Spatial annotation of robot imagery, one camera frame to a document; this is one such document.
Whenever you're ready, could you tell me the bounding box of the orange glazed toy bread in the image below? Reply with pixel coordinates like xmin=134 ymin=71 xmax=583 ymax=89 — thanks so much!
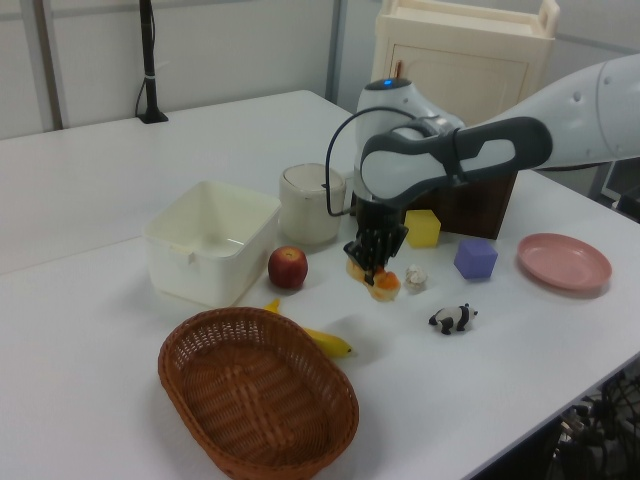
xmin=346 ymin=258 xmax=402 ymax=303

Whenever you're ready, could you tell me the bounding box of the pink plastic plate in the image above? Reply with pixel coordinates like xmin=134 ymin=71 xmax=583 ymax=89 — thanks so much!
xmin=516 ymin=232 xmax=613 ymax=292

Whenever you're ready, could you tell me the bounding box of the brown woven wicker basket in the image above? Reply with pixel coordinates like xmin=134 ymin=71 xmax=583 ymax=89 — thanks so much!
xmin=157 ymin=306 xmax=361 ymax=480

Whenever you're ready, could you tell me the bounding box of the brown wooden cabinet base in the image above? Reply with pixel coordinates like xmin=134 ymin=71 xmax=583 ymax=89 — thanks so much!
xmin=422 ymin=169 xmax=519 ymax=241

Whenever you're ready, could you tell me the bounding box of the yellow toy banana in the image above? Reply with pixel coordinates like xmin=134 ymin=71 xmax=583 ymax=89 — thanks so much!
xmin=262 ymin=298 xmax=354 ymax=360

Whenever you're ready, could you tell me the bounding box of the red toy apple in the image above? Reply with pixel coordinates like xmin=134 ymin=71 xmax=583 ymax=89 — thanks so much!
xmin=267 ymin=245 xmax=309 ymax=290

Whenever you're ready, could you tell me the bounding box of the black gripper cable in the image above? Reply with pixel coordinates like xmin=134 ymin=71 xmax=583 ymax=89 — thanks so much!
xmin=324 ymin=107 xmax=451 ymax=219

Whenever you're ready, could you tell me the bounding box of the cream plastic storage bin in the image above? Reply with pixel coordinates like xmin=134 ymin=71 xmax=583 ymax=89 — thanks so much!
xmin=141 ymin=180 xmax=283 ymax=308

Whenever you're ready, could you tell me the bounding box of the yellow cube block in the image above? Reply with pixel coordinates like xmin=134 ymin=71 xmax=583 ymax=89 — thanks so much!
xmin=403 ymin=208 xmax=443 ymax=249

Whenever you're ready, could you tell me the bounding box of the small white lidded trash can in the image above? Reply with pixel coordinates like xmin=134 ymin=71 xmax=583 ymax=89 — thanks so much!
xmin=278 ymin=163 xmax=348 ymax=246

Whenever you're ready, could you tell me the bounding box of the purple cube block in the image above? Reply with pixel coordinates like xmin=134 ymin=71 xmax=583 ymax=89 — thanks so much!
xmin=453 ymin=237 xmax=500 ymax=282

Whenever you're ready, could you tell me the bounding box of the crumpled white paper ball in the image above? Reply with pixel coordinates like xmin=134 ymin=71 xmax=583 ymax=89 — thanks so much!
xmin=403 ymin=264 xmax=431 ymax=293

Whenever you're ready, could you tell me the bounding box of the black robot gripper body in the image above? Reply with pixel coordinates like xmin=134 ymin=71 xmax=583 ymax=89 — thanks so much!
xmin=343 ymin=198 xmax=409 ymax=274

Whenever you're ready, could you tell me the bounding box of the black and white panda figurine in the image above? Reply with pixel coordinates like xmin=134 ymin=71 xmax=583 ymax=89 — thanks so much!
xmin=427 ymin=302 xmax=479 ymax=336

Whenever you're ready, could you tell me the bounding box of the black cable bundle under table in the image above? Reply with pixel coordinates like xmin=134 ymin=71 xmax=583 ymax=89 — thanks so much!
xmin=549 ymin=369 xmax=640 ymax=480

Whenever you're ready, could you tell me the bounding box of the black camera stand pole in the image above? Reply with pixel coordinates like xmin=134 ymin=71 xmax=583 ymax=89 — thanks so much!
xmin=135 ymin=0 xmax=170 ymax=125

